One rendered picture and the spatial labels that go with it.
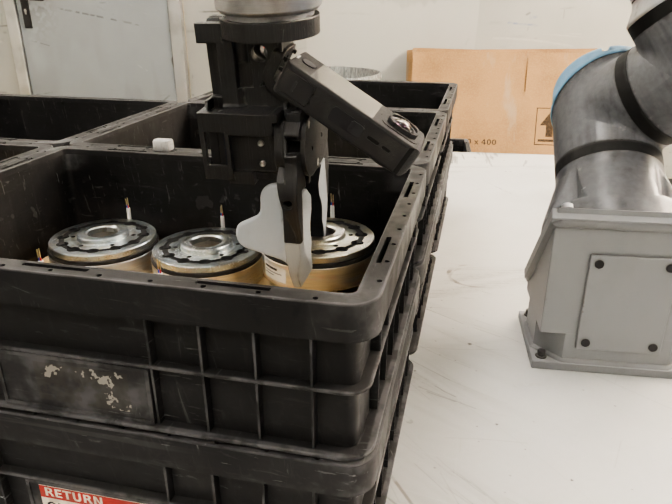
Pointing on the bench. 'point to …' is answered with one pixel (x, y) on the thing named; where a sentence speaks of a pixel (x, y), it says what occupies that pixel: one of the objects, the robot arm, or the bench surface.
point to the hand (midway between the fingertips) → (313, 259)
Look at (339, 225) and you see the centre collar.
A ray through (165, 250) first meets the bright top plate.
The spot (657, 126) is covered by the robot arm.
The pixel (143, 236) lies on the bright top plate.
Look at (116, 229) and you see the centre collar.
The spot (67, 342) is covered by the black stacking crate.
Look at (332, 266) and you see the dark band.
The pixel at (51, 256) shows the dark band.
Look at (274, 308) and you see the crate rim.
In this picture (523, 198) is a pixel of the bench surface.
